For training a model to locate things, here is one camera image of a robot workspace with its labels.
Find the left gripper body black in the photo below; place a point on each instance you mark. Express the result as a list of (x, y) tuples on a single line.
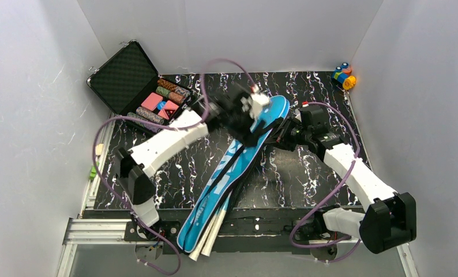
[(245, 124)]

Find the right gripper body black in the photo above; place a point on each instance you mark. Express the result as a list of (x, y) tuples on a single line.
[(281, 134)]

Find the blue racket bag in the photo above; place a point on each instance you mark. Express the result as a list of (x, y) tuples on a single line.
[(245, 146)]

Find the blue badminton racket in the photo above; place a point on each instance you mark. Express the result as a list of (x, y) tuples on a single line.
[(210, 241), (195, 254)]

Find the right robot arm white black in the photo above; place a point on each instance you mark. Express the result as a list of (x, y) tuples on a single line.
[(389, 218)]

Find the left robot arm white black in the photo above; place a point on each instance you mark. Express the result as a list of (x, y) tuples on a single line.
[(137, 166)]

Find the poker chip roll green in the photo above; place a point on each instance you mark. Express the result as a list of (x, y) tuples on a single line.
[(174, 97)]

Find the red card box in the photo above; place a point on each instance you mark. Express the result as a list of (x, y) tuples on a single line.
[(167, 109)]

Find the poker chip roll brown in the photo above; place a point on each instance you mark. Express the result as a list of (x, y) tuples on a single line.
[(173, 87)]

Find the poker chip roll front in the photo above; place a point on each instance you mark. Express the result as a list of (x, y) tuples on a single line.
[(143, 124)]

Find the pink card box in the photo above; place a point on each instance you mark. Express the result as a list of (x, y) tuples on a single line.
[(153, 102)]

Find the poker chip roll purple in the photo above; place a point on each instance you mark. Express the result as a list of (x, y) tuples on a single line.
[(150, 116)]

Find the black aluminium case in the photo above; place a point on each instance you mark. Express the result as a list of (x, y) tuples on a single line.
[(127, 79)]

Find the black base beam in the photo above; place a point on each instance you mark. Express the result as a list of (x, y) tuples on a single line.
[(242, 230)]

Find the wooden block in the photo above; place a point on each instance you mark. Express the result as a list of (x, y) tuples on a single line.
[(99, 149)]

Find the green clip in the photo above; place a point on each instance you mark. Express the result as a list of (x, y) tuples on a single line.
[(93, 172)]

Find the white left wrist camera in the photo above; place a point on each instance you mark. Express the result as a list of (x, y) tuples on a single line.
[(257, 102)]

